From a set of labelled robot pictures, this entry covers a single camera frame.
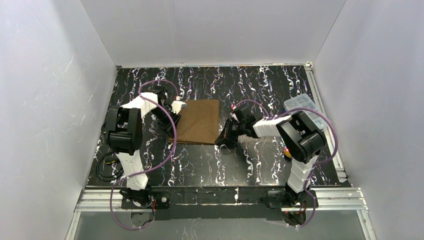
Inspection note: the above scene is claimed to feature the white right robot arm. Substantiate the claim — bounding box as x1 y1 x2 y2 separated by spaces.
214 107 327 205

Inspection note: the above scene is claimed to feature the aluminium side rail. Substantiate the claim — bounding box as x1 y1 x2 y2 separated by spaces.
304 61 348 183

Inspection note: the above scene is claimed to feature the clear plastic compartment box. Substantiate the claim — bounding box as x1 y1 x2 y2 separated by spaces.
283 93 328 130

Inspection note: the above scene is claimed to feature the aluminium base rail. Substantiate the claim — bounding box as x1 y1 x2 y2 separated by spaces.
76 186 368 221

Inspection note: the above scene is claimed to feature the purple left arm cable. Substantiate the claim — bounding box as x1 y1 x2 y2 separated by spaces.
109 79 180 231

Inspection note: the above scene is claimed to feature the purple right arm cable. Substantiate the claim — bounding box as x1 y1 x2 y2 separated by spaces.
231 99 339 229

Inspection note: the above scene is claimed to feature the black coiled cable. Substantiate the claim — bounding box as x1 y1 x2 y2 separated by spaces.
95 117 125 182

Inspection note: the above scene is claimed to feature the brown woven cloth napkin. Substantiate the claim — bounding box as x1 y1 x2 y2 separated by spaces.
171 99 220 145

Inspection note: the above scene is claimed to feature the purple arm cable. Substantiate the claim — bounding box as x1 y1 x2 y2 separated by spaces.
231 99 339 229
109 79 180 231

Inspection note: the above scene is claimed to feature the red yellow handled utensil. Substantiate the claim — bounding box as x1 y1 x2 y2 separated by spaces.
283 148 293 161

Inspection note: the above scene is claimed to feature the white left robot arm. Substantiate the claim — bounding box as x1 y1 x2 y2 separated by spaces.
105 86 187 203

